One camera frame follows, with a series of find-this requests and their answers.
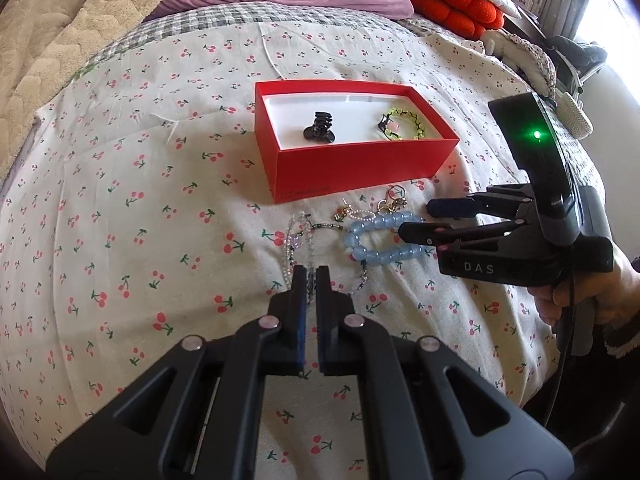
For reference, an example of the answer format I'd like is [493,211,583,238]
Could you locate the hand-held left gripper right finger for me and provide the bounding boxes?
[317,265,574,480]

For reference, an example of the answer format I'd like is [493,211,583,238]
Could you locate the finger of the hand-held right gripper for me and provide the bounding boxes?
[398,219,529,262]
[427,184,532,222]

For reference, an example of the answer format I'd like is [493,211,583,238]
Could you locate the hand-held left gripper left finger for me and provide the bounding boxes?
[47,265,308,480]

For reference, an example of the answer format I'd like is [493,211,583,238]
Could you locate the gold charm key ring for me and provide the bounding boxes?
[377,186,409,214]

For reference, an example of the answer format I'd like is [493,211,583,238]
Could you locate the clear crystal bead necklace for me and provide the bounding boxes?
[280,211,372,295]

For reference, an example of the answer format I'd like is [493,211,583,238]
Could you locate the blue bead bracelet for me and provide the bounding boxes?
[344,211,426,265]

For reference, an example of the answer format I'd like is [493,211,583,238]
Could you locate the green bead bracelet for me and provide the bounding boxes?
[376,106,426,141]

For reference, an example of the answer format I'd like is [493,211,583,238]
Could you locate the red cardboard box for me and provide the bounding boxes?
[254,80,461,206]

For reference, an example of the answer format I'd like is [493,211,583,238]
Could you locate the black hair claw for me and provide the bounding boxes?
[302,109,337,144]

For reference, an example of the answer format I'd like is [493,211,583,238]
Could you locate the person's right forearm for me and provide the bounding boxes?
[602,255,640,362]

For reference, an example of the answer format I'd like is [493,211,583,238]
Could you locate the person's right hand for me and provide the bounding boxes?
[531,248,640,335]

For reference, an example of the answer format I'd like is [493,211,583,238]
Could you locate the dark chair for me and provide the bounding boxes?
[549,35,609,97]

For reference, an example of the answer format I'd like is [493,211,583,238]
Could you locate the orange bobble cushion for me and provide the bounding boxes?
[411,0,506,40]

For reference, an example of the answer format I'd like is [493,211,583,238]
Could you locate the cherry print bed sheet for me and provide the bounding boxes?
[0,7,608,480]

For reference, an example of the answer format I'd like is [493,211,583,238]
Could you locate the beige fleece blanket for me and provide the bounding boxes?
[0,0,201,181]

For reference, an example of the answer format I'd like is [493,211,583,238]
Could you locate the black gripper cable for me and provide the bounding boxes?
[545,272,581,426]

